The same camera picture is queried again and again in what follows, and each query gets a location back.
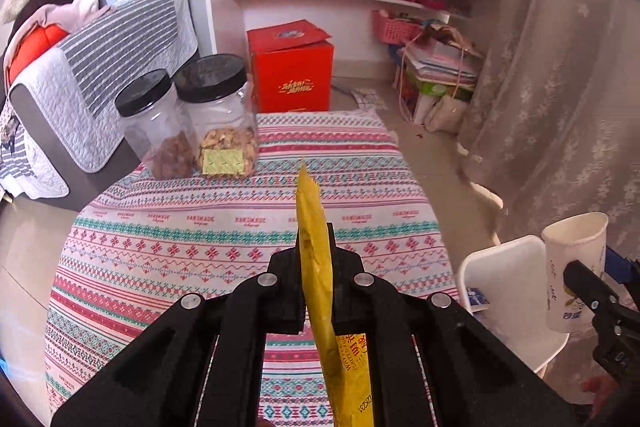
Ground red gift box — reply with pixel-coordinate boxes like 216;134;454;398
246;21;335;114

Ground grey striped quilted cover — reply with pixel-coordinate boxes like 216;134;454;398
10;0;200;174

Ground white cloth bag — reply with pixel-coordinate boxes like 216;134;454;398
425;96;468;134

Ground grey sofa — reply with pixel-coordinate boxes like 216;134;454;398
0;0;201;212

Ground striped sofa seat cover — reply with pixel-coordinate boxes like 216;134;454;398
0;97;71;200

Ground white plastic bin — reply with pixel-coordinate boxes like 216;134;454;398
457;235;571;375

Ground white paper cup green print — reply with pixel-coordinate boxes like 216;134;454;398
541;212;610;334

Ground orange jacket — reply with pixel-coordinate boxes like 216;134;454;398
5;24;68;82

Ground floral printed cloth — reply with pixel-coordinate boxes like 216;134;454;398
0;99;21;152

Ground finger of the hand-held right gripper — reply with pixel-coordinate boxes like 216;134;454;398
562;259;640;380
604;246;640;288

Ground white green cardboard box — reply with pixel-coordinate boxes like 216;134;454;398
407;74;473;100

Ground large pink basket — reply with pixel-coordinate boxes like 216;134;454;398
372;9;423;44

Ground black lid jar brown nuts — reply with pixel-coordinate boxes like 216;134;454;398
115;69;197;180

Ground printed sheet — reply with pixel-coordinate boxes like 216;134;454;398
350;88;388;110

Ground pink cloth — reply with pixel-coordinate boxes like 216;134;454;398
5;0;116;58

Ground floral lace curtain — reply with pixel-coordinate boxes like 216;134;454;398
457;0;640;403

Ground yellow packet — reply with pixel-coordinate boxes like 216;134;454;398
295;159;376;427

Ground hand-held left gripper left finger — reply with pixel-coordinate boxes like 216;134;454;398
50;223;307;427

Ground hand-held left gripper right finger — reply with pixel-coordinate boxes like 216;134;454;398
325;222;581;427

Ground stack of papers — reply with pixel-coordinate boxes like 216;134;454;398
400;24;483;82

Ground person's right hand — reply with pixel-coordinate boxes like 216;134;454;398
580;374;623;418

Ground black lid jar pale nuts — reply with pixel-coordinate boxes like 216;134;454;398
173;54;260;178

